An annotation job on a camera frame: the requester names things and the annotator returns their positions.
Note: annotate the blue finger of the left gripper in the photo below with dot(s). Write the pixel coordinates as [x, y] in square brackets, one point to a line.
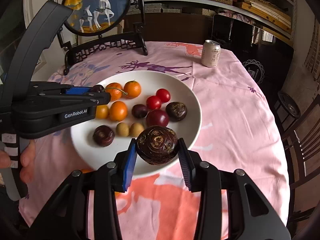
[78, 90]
[94, 99]

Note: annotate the water chestnut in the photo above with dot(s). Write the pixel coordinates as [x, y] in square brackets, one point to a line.
[103, 136]
[156, 145]
[176, 111]

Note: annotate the round deer art screen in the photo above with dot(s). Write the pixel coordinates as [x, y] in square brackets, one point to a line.
[94, 18]

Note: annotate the red cherry tomato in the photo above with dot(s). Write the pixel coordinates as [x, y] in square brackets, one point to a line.
[153, 102]
[163, 95]

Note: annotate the water chestnut front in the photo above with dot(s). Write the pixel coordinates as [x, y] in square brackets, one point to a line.
[103, 136]

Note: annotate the wall shelf with boxes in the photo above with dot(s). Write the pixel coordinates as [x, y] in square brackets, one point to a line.
[225, 2]

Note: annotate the person's left hand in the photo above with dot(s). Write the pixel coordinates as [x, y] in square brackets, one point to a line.
[27, 160]

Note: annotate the small mandarin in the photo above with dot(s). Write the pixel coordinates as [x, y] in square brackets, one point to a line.
[86, 170]

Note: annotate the white drink can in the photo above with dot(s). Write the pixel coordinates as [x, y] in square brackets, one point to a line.
[210, 53]

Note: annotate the tan longan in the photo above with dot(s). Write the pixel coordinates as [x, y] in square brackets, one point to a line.
[136, 129]
[122, 129]

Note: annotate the large mandarin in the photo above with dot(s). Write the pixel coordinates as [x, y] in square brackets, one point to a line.
[132, 89]
[115, 90]

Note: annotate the dark cherry with stem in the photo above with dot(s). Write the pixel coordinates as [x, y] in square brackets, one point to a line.
[97, 88]

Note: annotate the dark cherry front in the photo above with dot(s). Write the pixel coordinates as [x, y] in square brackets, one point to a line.
[139, 111]

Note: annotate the round black stool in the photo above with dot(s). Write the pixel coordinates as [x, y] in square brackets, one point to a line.
[289, 104]

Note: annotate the red plum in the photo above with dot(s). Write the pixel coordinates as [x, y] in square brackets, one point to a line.
[157, 118]

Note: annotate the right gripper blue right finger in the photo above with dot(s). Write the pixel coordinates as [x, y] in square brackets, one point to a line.
[187, 165]

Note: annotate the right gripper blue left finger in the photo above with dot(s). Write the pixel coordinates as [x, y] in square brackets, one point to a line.
[129, 164]

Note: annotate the pink printed tablecloth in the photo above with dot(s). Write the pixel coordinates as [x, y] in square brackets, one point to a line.
[238, 131]

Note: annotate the dark wooden chair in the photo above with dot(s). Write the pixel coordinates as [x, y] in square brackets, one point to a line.
[301, 143]

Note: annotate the orange kumquat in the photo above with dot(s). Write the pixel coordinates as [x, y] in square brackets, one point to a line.
[102, 112]

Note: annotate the tan longan front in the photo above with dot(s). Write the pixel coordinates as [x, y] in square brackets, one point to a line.
[122, 129]

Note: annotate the yellow-orange kumquat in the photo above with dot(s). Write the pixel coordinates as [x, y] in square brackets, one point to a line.
[118, 111]

